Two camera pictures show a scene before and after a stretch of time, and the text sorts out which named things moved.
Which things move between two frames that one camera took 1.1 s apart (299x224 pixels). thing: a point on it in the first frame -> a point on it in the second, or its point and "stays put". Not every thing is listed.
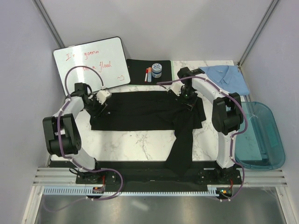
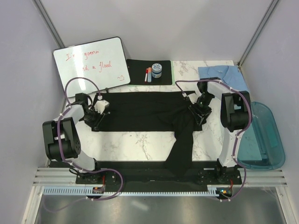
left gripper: (100, 110) -> (96, 125)
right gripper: (189, 102) -> (200, 117)
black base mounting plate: (159, 173) stays put
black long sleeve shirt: (153, 111) stays put
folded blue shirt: (228, 78) stays put
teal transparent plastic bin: (260, 146) stays put
